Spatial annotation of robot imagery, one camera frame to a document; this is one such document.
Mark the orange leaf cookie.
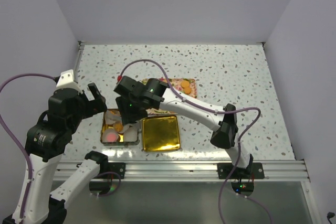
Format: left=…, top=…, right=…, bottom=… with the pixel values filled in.
left=113, top=122, right=124, bottom=133

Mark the cookie tin box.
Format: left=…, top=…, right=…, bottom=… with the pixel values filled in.
left=100, top=109, right=140, bottom=146

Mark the pink macaron cookie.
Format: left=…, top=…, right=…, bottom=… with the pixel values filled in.
left=105, top=133, right=119, bottom=143

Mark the gold tin lid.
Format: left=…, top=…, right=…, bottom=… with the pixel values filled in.
left=142, top=115, right=181, bottom=152

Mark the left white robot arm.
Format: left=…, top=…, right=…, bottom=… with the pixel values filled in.
left=3, top=83, right=109, bottom=223

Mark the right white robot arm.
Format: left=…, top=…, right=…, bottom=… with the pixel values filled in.
left=114, top=76, right=253, bottom=178

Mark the white paper cup top-left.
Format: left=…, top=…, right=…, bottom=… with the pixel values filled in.
left=104, top=110, right=121, bottom=125

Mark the white paper cup bottom-right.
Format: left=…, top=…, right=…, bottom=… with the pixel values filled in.
left=123, top=127, right=138, bottom=143

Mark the white paper cup bottom-left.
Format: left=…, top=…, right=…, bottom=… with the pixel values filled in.
left=101, top=129, right=120, bottom=143

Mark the orange round cookie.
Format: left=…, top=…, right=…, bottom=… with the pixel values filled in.
left=183, top=87, right=192, bottom=94
left=181, top=80, right=190, bottom=88

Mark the floral serving tray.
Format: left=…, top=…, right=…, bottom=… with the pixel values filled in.
left=147, top=78, right=197, bottom=115

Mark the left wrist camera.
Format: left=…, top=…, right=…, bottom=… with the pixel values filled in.
left=56, top=69, right=83, bottom=93

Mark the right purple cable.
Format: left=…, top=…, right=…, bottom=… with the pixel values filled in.
left=120, top=59, right=271, bottom=224

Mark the purple cable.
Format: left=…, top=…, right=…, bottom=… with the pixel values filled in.
left=120, top=59, right=271, bottom=224
left=0, top=73, right=60, bottom=219

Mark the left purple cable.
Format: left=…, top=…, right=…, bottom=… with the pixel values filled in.
left=0, top=73, right=60, bottom=219

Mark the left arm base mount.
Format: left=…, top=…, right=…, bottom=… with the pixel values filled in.
left=95, top=162, right=126, bottom=180

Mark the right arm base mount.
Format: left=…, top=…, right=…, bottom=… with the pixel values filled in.
left=217, top=163, right=265, bottom=179

